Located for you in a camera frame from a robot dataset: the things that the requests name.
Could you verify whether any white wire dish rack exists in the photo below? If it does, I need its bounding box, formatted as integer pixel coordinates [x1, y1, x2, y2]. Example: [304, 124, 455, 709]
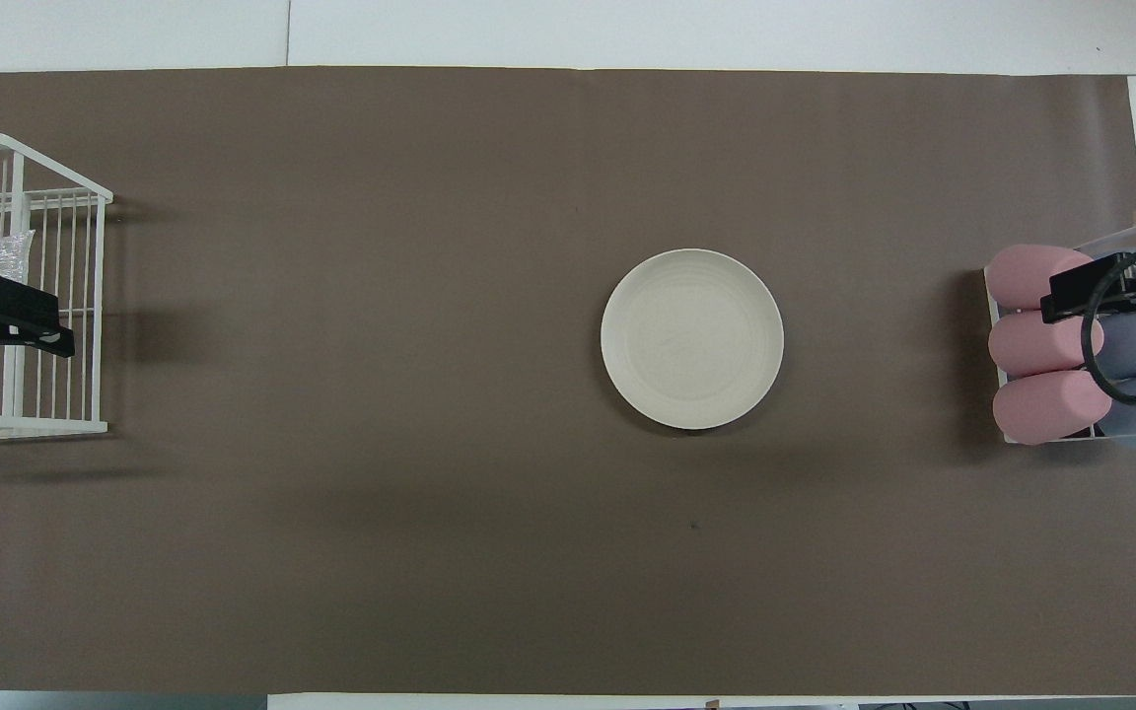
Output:
[0, 132, 114, 441]

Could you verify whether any pink plastic cup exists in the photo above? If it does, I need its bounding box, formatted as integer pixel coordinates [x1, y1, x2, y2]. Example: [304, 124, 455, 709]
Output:
[984, 245, 1094, 309]
[992, 370, 1113, 447]
[988, 308, 1106, 378]

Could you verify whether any brown table mat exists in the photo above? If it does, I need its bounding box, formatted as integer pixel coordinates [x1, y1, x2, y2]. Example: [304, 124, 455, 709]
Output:
[0, 66, 1136, 696]

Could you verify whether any cream round plate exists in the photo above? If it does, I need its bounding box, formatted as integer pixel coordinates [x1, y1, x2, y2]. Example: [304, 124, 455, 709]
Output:
[601, 248, 785, 431]

